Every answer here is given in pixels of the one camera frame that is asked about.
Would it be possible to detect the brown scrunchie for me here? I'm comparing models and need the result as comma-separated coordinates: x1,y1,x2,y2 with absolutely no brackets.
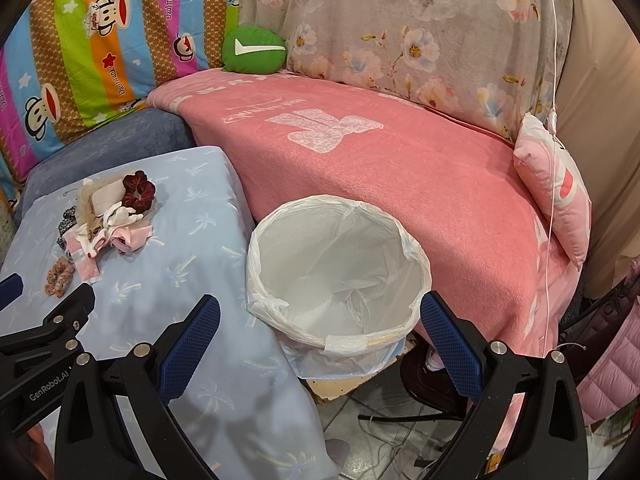
43,257,74,298

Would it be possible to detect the black lace fabric piece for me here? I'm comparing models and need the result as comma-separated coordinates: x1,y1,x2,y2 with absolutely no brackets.
56,206,77,252

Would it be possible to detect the beige tulle fabric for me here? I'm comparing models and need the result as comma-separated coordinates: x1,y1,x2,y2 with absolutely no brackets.
76,174,155,234

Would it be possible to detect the white cloth glove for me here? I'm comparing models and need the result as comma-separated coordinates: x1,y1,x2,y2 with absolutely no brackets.
77,203,149,259

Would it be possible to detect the dark red velvet scrunchie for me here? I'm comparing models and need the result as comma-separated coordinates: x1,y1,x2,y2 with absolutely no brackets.
122,170,155,214

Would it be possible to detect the pink satin ribbon bow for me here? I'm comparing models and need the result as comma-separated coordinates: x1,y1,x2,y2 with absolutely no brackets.
110,222,153,255

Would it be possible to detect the white lined trash bin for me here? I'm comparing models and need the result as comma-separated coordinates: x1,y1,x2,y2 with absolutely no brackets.
246,195,432,380

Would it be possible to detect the pink puffer jacket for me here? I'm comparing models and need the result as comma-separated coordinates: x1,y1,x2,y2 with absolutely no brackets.
577,320,639,426

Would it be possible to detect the dark blue pillow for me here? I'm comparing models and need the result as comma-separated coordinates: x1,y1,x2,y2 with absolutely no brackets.
16,108,195,216

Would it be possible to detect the small pink pillow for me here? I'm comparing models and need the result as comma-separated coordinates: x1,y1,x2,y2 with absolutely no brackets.
513,114,592,269

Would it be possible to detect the wooden board under bin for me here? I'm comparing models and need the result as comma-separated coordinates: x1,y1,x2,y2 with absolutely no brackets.
302,336,416,405

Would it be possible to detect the colourful monkey striped quilt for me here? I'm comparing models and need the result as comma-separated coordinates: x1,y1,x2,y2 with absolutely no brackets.
1,0,239,205

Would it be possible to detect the pink towel blanket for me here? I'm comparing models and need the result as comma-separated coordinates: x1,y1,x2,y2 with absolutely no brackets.
146,70,579,356

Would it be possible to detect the green check mark plush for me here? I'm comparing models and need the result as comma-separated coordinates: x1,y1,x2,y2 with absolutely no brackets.
222,26,288,75

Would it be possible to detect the beige curtain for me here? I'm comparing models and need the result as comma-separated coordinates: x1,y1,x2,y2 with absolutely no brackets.
558,0,639,299

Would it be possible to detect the grey floral quilt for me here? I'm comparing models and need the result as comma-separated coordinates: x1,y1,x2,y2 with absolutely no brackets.
240,0,573,140

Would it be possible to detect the white hanging cable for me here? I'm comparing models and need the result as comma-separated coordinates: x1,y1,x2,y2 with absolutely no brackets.
541,0,566,351

